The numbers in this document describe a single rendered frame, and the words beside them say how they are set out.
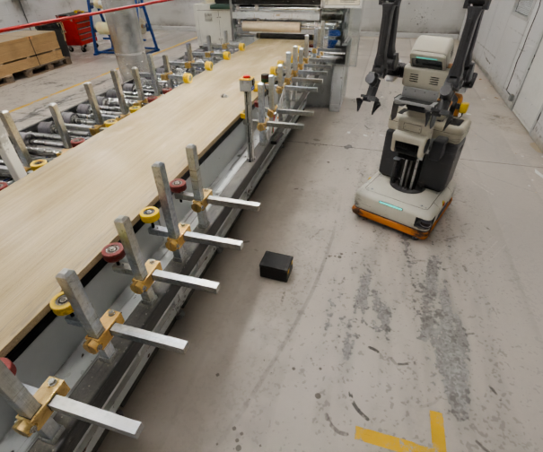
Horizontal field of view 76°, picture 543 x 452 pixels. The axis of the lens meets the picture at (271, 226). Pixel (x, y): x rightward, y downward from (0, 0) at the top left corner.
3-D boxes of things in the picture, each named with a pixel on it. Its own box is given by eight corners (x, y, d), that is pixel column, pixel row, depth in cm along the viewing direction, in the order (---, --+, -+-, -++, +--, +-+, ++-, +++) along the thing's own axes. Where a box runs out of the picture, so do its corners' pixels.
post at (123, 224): (160, 309, 141) (128, 214, 111) (155, 317, 138) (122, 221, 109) (152, 308, 141) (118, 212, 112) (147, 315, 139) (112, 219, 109)
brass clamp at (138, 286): (163, 270, 136) (161, 261, 133) (144, 296, 126) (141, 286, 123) (150, 267, 137) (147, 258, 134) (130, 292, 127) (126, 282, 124)
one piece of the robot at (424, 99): (396, 115, 239) (403, 82, 226) (437, 124, 225) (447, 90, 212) (387, 122, 229) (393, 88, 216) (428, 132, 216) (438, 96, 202)
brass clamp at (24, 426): (73, 389, 97) (65, 380, 94) (34, 440, 87) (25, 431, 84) (55, 384, 99) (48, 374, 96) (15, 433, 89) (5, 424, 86)
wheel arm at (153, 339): (189, 347, 109) (188, 339, 106) (185, 357, 106) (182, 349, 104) (75, 317, 119) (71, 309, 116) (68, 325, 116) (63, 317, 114)
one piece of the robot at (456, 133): (386, 174, 318) (407, 79, 268) (448, 193, 291) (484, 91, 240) (370, 189, 298) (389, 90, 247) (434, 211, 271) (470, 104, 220)
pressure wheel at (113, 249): (107, 278, 132) (97, 256, 125) (113, 264, 138) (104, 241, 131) (128, 276, 132) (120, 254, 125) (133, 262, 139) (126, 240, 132)
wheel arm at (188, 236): (243, 247, 147) (242, 239, 144) (240, 252, 144) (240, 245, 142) (153, 230, 157) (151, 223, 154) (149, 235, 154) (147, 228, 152)
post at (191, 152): (209, 230, 177) (196, 143, 147) (206, 235, 174) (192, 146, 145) (203, 230, 178) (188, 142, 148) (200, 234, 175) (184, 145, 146)
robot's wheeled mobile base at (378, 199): (382, 181, 334) (388, 158, 318) (451, 204, 302) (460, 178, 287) (349, 213, 292) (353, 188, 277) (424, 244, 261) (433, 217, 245)
